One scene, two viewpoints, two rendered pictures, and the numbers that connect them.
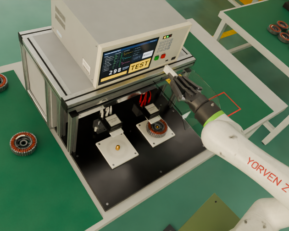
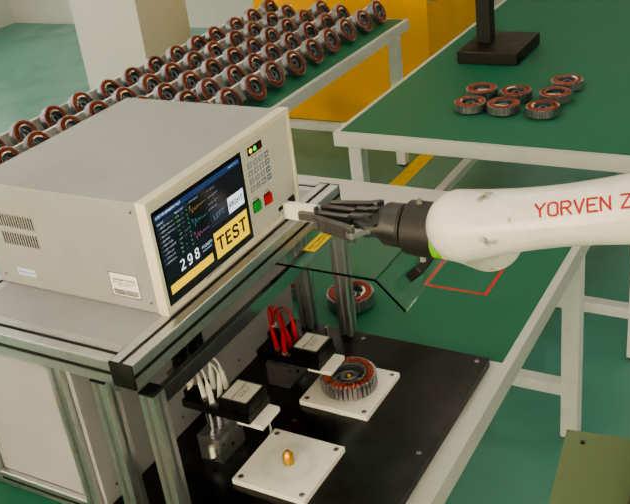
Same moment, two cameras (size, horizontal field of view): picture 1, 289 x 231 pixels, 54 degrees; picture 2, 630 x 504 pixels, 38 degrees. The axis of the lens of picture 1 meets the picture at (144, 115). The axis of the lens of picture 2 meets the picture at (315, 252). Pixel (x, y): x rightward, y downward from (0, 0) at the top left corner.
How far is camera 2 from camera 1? 0.59 m
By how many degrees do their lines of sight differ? 23
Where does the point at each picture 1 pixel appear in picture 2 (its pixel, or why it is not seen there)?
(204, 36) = not seen: hidden behind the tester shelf
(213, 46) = (365, 193)
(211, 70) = not seen: hidden behind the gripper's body
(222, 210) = (609, 450)
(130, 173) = (354, 491)
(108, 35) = (143, 186)
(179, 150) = (430, 395)
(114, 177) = not seen: outside the picture
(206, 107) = (410, 211)
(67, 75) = (93, 327)
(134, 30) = (184, 160)
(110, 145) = (269, 465)
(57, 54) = (47, 308)
